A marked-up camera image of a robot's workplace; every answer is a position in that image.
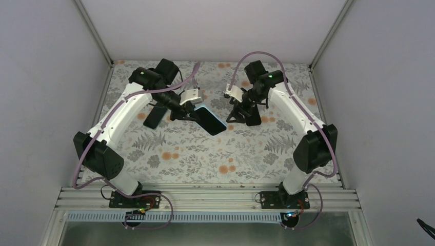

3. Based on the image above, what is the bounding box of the phone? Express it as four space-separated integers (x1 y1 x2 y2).
143 106 168 129
194 105 227 136

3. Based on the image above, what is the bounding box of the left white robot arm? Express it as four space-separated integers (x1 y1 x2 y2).
72 59 201 208

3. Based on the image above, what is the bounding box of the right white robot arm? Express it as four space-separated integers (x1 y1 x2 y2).
224 60 338 209

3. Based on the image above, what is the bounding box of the floral patterned table mat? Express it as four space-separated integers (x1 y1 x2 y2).
101 60 320 185

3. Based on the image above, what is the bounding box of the black object at right edge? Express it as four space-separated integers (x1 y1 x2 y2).
417 218 435 239

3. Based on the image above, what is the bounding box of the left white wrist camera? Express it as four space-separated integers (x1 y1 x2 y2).
179 88 204 106

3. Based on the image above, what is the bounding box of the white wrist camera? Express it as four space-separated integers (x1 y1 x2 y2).
179 88 204 106
224 84 245 103

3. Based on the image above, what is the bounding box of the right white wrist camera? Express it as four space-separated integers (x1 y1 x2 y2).
224 84 245 103

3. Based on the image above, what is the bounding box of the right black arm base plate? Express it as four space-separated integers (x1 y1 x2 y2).
259 191 310 210

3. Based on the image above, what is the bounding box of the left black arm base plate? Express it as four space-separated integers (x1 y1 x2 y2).
108 191 161 210

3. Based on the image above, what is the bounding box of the aluminium front rail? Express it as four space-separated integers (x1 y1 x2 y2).
54 184 361 212

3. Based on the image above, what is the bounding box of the light blue slotted cable duct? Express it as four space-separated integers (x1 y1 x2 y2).
66 211 281 223

